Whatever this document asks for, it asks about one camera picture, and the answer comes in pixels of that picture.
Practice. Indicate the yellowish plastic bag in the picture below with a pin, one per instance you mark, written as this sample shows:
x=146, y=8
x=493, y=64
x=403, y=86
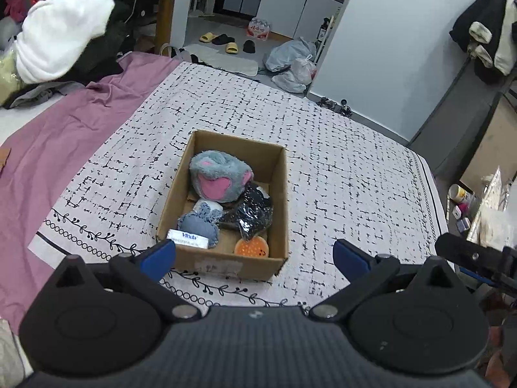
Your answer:
x=9, y=76

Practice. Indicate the water bottle pack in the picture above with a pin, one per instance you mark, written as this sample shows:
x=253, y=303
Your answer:
x=259, y=28

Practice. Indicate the white fleece blanket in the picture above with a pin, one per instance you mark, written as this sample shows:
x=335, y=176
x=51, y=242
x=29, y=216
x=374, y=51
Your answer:
x=60, y=36

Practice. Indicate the white and yellow cup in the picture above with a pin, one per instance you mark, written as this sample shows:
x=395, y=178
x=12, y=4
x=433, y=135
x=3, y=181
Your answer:
x=460, y=195

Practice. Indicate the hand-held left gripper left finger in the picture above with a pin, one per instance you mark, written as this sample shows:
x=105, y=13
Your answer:
x=157, y=259

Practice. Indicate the small purple cube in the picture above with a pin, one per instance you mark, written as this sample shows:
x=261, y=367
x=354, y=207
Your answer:
x=463, y=224

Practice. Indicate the black clothes pile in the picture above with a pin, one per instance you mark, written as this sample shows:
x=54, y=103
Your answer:
x=107, y=48

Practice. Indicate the clear plastic wrapped bags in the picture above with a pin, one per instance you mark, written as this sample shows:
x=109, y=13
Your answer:
x=494, y=214

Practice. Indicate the white narrow rack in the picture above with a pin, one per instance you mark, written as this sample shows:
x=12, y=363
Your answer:
x=332, y=36

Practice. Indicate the small grey plastic bag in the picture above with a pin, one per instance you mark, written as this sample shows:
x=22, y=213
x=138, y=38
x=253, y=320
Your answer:
x=289, y=83

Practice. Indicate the white cabinet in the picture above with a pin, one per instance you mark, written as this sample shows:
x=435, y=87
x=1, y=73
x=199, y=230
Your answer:
x=295, y=8

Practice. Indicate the dark bottle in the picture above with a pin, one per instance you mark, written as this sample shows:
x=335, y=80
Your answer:
x=323, y=30

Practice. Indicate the blue label tissue pack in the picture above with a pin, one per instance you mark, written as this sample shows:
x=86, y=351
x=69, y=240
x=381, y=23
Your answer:
x=188, y=238

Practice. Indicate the white floor mat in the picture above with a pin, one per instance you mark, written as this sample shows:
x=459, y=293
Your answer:
x=226, y=61

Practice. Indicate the red cloth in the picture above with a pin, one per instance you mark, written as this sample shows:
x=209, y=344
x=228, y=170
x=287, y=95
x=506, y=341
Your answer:
x=18, y=4

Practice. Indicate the black metal floor item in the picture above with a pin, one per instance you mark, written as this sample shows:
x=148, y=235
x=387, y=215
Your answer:
x=335, y=107

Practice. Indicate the oval table with yellow edge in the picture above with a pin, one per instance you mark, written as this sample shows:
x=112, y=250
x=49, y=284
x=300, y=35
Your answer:
x=165, y=12

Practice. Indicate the black glitter packet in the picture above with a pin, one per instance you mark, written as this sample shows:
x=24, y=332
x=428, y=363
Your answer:
x=256, y=210

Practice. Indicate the grey plush with pink heart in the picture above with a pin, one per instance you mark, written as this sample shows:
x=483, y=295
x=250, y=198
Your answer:
x=220, y=171

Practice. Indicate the black slipper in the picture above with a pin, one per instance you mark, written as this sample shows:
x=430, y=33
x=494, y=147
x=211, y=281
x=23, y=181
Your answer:
x=223, y=39
x=249, y=46

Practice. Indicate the brown cardboard box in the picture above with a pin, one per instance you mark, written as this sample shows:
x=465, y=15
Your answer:
x=278, y=194

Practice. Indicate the brown cardboard piece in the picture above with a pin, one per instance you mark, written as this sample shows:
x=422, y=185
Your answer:
x=5, y=159

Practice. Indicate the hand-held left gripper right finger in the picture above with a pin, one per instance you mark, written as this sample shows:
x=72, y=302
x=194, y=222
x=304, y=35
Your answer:
x=349, y=259

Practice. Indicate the small pink item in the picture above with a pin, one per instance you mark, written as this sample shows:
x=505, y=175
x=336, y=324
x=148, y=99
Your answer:
x=460, y=210

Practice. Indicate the grey crumpled clothes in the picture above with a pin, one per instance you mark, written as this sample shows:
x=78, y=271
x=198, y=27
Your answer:
x=40, y=93

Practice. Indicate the large grey plastic bag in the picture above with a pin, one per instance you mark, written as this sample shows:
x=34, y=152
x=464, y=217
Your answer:
x=286, y=54

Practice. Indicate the brown leaning board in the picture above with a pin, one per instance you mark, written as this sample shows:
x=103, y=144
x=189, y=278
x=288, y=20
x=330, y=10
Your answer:
x=492, y=149

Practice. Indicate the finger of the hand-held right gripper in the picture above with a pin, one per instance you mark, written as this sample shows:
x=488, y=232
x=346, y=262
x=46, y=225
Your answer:
x=464, y=250

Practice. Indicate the blue denim pouch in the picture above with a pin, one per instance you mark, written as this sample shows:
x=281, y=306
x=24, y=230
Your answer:
x=198, y=222

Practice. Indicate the white plastic bag red print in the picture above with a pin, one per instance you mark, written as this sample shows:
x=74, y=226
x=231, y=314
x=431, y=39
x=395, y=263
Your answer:
x=305, y=70

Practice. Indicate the purple bed sheet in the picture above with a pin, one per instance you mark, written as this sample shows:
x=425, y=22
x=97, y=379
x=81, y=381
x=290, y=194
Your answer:
x=72, y=129

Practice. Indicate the dark grey leaning panel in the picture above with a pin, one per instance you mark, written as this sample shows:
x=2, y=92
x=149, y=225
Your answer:
x=452, y=121

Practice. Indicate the grey tote bag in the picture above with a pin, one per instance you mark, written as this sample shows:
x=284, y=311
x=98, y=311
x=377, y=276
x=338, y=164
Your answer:
x=177, y=53

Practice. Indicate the black and beige hanging clothes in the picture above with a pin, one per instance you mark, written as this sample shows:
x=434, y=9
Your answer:
x=484, y=32

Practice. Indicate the black and white patterned bedspread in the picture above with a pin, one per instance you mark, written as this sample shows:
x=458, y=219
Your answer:
x=343, y=169

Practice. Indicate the burger plush toy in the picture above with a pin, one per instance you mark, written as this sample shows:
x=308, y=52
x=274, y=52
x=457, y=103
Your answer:
x=251, y=247

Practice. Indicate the white tissue packet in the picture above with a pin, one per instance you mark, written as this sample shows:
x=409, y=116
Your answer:
x=212, y=204

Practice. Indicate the person's right hand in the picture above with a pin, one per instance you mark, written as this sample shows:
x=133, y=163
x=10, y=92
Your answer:
x=503, y=365

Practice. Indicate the yellow slipper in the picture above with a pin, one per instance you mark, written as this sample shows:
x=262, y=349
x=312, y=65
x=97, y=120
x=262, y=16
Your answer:
x=208, y=37
x=231, y=47

